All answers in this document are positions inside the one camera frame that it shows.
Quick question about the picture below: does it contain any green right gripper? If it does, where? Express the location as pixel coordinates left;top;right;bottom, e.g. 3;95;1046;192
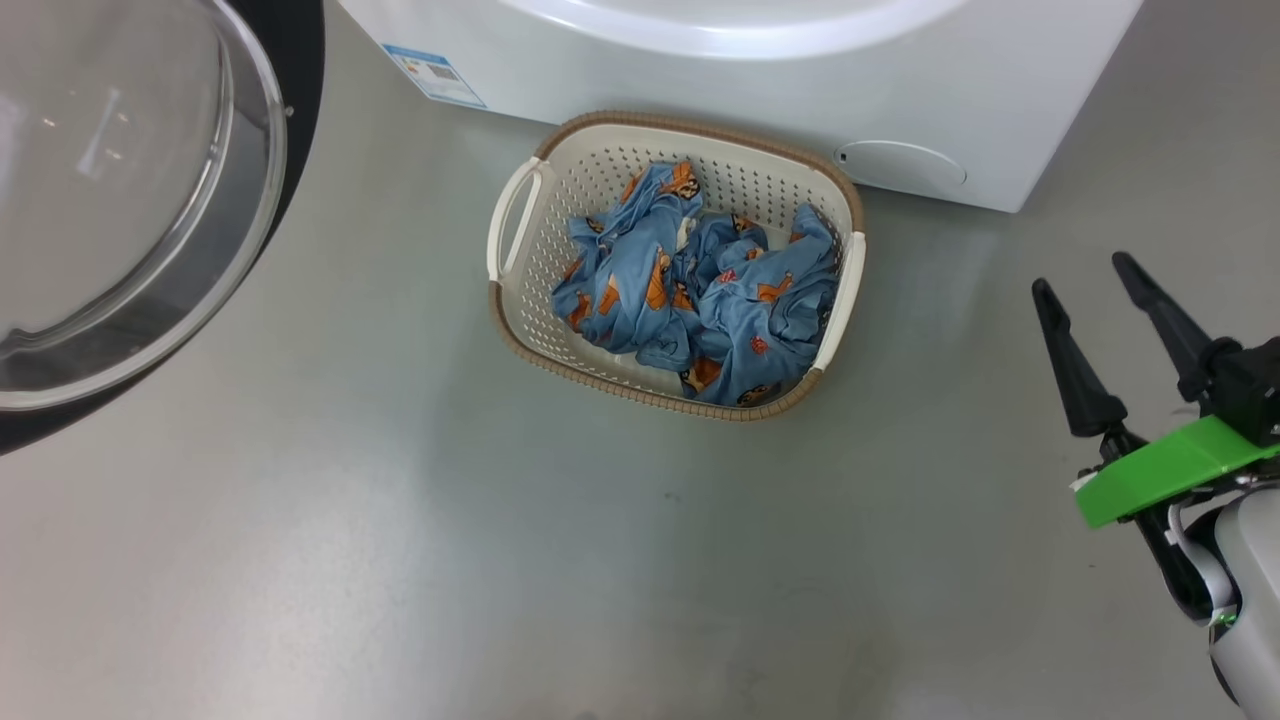
1031;251;1280;623

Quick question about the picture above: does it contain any washing machine glass door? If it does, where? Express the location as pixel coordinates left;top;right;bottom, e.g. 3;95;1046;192
0;0;326;456

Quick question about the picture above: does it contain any white front-load washing machine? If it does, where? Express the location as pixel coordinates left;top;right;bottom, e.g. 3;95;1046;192
335;0;1144;213

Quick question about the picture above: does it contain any round white filter cover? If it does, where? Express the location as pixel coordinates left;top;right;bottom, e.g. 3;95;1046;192
835;140;968;191

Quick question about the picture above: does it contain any cream perforated laundry basket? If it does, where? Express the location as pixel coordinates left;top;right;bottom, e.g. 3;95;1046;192
487;110;867;422

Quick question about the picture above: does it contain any blue energy label sticker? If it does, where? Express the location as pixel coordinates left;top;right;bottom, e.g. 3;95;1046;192
381;43;488;109

